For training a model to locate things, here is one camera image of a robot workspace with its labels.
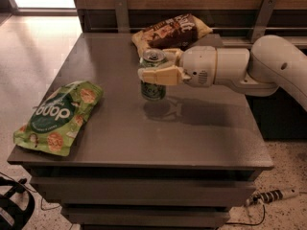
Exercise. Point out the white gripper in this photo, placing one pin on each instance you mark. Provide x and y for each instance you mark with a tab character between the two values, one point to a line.
199	65

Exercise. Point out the green soda can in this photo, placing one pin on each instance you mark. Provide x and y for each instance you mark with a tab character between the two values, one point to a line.
152	58

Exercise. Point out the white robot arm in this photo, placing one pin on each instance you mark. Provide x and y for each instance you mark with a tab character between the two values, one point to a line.
271	63

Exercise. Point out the brown chip bag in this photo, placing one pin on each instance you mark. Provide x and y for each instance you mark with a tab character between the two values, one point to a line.
176	32

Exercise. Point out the green rice chip bag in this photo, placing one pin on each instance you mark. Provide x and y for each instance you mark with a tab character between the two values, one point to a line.
55	124

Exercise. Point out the grey drawer cabinet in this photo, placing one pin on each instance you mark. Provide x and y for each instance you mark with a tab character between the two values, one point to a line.
178	164

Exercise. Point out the white power strip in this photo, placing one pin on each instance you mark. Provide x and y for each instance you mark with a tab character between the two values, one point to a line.
271	196

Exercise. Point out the left metal bracket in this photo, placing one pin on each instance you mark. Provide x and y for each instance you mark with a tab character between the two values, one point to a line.
122	16

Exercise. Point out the metal bracket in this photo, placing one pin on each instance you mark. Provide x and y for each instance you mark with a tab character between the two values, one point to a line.
262	19
122	16

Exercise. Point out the right metal bracket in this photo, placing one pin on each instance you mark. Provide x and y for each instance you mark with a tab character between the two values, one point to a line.
262	19

